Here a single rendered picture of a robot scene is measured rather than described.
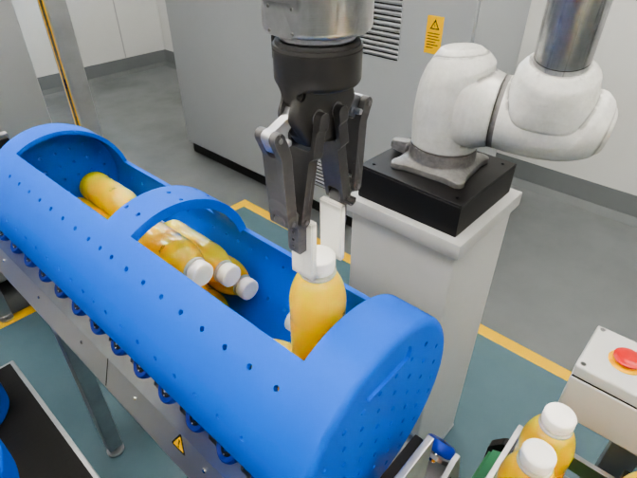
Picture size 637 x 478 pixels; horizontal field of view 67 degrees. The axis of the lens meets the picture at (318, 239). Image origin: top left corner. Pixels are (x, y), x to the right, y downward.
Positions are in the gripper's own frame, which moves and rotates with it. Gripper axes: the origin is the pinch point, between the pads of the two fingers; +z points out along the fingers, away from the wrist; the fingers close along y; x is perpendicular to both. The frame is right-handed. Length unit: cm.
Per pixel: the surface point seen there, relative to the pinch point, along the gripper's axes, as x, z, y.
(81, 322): -53, 39, 11
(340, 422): 10.4, 12.7, 8.5
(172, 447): -21, 46, 13
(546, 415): 24.5, 23.9, -15.5
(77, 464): -85, 116, 19
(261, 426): 2.9, 16.2, 12.5
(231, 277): -24.3, 21.9, -5.5
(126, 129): -352, 128, -150
